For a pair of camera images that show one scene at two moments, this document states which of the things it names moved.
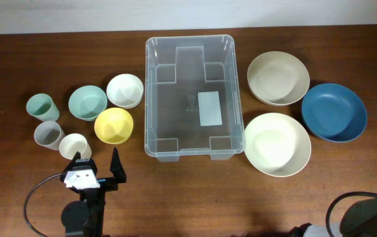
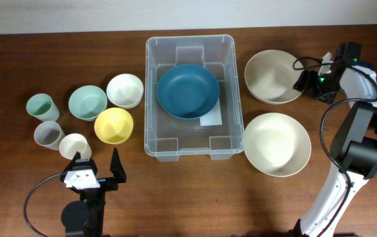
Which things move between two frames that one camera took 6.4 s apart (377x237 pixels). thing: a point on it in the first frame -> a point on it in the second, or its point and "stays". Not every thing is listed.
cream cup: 71,143 stays
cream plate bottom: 277,144 stays
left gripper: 118,172 stays
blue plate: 335,111 -> 188,91
